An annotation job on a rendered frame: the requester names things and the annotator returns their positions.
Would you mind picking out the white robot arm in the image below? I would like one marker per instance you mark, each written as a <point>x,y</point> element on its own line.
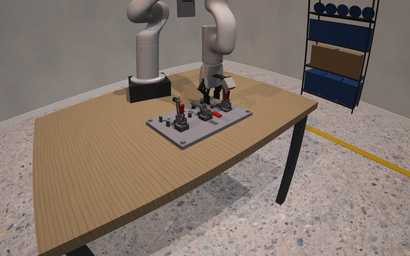
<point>217,40</point>

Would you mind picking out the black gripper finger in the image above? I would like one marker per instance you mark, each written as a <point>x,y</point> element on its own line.
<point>202,89</point>
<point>217,93</point>

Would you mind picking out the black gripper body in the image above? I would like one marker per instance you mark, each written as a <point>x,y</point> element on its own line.
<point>206,73</point>

